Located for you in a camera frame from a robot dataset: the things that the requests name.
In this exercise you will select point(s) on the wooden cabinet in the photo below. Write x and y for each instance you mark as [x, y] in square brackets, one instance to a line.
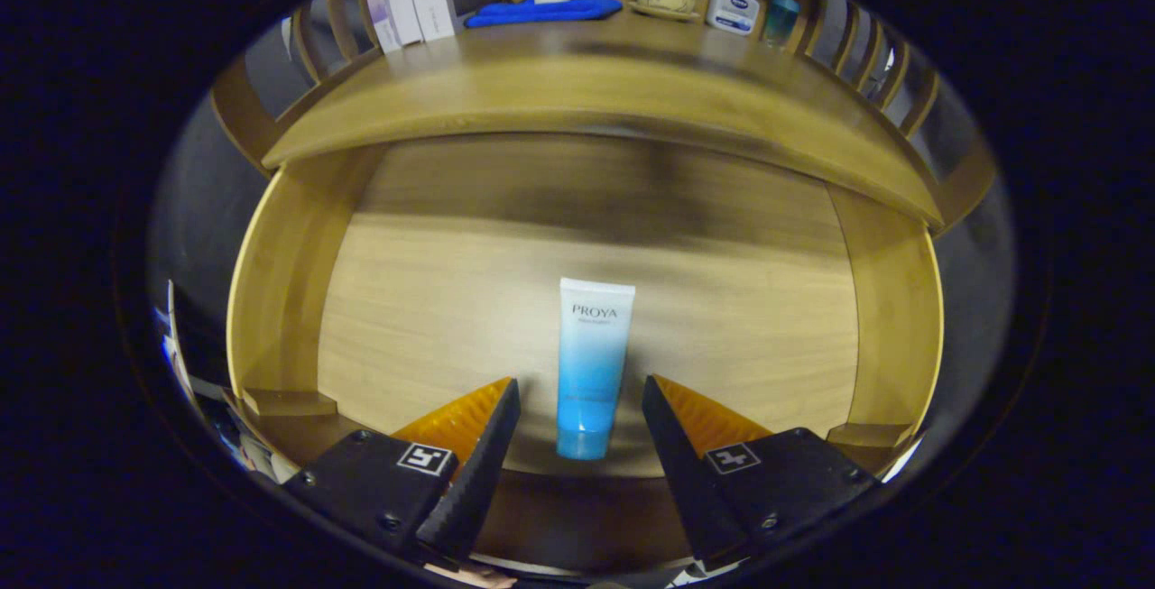
[236, 120]

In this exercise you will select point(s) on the white and blue cosmetic tube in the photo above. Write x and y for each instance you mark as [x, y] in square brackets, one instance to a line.
[591, 363]

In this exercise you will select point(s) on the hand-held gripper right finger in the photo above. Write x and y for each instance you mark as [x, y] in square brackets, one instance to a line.
[686, 481]

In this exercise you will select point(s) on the wooden drawer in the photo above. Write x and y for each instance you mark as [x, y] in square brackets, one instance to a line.
[433, 318]

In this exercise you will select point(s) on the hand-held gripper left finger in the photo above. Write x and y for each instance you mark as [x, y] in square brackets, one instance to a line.
[478, 481]

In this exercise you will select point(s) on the white lotion bottle blue cap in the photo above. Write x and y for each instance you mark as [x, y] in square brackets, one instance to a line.
[732, 10]

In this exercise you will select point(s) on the blue folded cloth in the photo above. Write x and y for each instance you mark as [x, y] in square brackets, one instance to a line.
[541, 12]

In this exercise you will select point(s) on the teal slim bottle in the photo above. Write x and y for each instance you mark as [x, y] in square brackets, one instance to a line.
[781, 21]

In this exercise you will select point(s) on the thin purple-spined book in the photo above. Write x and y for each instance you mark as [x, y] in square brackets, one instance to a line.
[382, 12]

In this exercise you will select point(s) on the wooden countertop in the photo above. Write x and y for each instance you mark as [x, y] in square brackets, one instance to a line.
[577, 93]

